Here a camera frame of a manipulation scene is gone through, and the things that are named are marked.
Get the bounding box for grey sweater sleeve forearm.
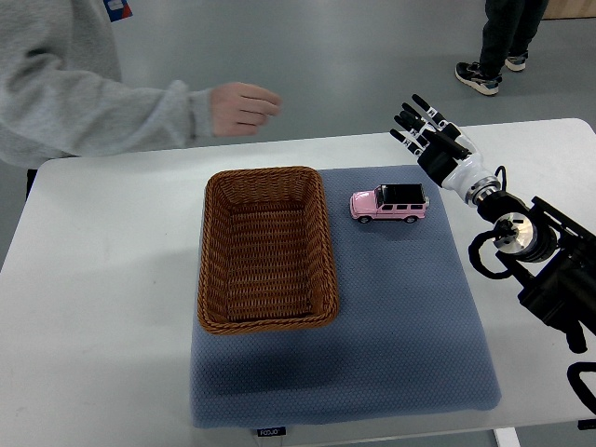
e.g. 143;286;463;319
1;1;213;169

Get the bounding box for blue-grey foam mat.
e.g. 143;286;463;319
190;165;501;429

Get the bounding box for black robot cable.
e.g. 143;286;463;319
566;361;596;418

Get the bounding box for grey sneaker right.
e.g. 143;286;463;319
505;51;529;73

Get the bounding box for brown wicker basket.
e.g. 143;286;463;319
197;166;339;335

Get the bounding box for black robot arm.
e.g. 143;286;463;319
390;94;595;354

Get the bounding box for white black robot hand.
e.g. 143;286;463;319
390;94;496;204

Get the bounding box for black sneaker left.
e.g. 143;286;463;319
454;62;502;96

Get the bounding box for person's bare hand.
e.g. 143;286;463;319
210;82;282;137

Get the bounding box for standing person's dark trousers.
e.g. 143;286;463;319
480;0;549;75

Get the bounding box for pink toy car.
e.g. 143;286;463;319
349;183;429;224

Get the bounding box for white table leg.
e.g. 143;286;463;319
493;427;521;447

